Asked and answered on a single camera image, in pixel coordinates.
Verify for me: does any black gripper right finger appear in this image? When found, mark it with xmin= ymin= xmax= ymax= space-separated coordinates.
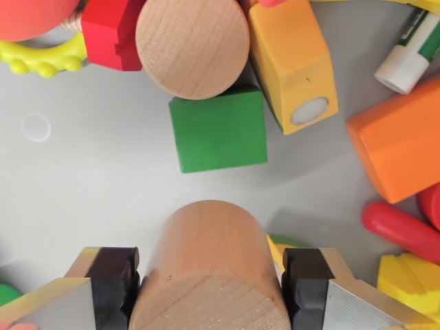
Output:
xmin=280 ymin=247 xmax=438 ymax=330

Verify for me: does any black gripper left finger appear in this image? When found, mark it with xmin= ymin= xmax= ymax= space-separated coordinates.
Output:
xmin=0 ymin=245 xmax=142 ymax=330

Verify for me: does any natural wood cylinder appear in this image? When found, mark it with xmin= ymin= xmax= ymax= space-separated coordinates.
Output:
xmin=129 ymin=199 xmax=292 ymax=330
xmin=135 ymin=0 xmax=251 ymax=101

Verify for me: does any yellow bus toy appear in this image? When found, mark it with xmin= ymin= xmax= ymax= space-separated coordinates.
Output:
xmin=376 ymin=252 xmax=440 ymax=314

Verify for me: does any red wooden disc with hole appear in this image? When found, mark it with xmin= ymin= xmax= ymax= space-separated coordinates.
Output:
xmin=417 ymin=183 xmax=440 ymax=232

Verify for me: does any orange wooden block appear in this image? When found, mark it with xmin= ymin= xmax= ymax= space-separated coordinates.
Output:
xmin=345 ymin=75 xmax=440 ymax=205

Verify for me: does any green wooden cube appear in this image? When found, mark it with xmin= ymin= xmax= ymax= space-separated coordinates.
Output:
xmin=168 ymin=89 xmax=269 ymax=174

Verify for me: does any yellow-orange velcro wooden block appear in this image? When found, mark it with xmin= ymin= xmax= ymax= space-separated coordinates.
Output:
xmin=247 ymin=0 xmax=340 ymax=136

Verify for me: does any white green marker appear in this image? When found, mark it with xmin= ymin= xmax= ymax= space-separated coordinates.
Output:
xmin=373 ymin=8 xmax=439 ymax=96

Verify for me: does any red wooden nut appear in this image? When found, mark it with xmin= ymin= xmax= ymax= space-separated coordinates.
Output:
xmin=80 ymin=0 xmax=147 ymax=72

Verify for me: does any wooden threaded bolt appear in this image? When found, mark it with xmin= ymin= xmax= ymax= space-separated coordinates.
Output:
xmin=63 ymin=8 xmax=86 ymax=34

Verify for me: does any orange foam ball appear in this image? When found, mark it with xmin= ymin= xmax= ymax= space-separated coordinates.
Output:
xmin=0 ymin=0 xmax=80 ymax=43

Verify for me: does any red handled wooden peg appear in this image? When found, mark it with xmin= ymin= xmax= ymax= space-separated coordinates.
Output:
xmin=361 ymin=201 xmax=440 ymax=265

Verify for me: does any lime bumpy rubber ring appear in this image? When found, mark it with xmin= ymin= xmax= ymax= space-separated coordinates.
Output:
xmin=0 ymin=32 xmax=89 ymax=78

